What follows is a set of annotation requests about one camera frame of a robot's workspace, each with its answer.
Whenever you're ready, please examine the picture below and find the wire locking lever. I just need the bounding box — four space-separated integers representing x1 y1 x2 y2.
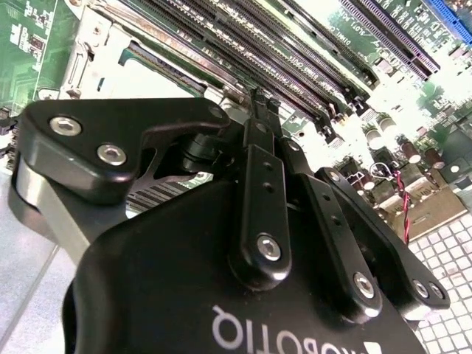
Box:
121 10 259 106

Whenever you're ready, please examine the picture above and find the metal socket cover frame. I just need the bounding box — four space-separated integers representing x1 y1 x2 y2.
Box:
58 0 255 108

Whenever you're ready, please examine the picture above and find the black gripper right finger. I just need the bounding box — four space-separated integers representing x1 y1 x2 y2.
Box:
267 98 453 324

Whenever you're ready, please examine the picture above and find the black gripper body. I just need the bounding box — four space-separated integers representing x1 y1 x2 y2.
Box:
60 178 428 354

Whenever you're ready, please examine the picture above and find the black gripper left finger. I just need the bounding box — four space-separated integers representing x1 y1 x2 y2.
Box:
7 87 293 291

